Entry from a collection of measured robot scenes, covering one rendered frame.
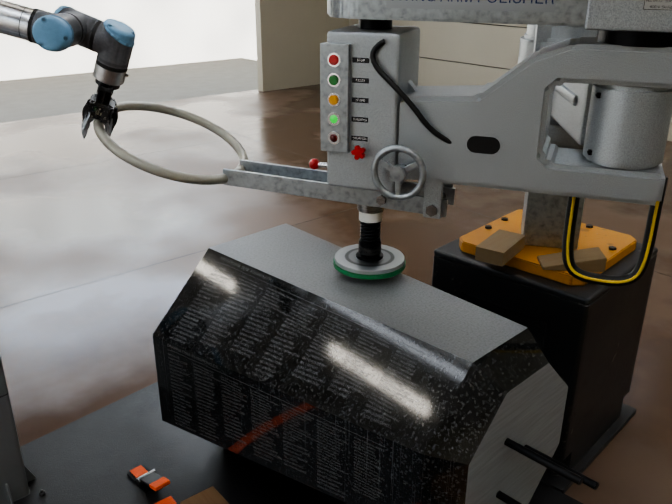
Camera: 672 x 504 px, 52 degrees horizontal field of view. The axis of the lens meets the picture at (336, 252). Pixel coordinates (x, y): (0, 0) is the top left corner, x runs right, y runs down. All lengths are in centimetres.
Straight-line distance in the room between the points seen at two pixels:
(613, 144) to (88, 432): 216
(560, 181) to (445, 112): 34
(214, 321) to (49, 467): 95
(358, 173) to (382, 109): 19
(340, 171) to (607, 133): 69
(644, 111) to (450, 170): 48
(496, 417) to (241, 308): 85
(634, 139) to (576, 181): 16
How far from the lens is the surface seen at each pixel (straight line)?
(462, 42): 942
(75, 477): 275
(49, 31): 202
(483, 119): 180
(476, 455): 172
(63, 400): 319
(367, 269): 201
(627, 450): 295
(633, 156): 181
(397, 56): 182
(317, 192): 202
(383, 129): 186
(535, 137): 180
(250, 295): 213
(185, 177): 206
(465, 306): 196
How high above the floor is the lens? 171
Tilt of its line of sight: 23 degrees down
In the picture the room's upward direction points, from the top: straight up
